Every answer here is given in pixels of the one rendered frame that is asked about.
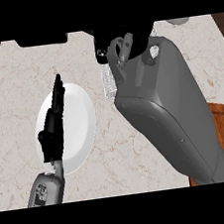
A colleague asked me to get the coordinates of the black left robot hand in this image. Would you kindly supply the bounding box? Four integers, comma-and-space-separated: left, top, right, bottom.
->
29, 72, 75, 166

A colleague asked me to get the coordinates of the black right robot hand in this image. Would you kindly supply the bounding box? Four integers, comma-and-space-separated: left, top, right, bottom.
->
87, 21, 160, 67

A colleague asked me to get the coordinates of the white oval plate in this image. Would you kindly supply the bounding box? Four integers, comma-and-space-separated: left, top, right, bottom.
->
29, 80, 104, 179

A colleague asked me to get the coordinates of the black appliance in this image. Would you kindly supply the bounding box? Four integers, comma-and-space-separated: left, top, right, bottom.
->
14, 32, 70, 51

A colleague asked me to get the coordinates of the pale grey round object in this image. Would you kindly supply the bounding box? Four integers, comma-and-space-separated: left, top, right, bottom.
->
165, 16, 192, 28

